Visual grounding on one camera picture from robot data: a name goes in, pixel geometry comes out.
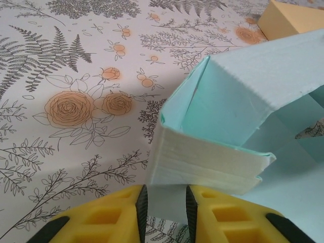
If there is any orange paper box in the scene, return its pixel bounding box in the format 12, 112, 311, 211
257, 0, 324, 41

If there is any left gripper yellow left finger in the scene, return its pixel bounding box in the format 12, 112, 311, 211
26, 184, 149, 243

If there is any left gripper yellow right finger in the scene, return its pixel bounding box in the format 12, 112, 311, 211
186, 186, 313, 243

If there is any floral tablecloth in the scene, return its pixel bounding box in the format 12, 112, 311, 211
0, 0, 324, 243

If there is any light blue paper box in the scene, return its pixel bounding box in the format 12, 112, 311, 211
145, 27, 324, 243

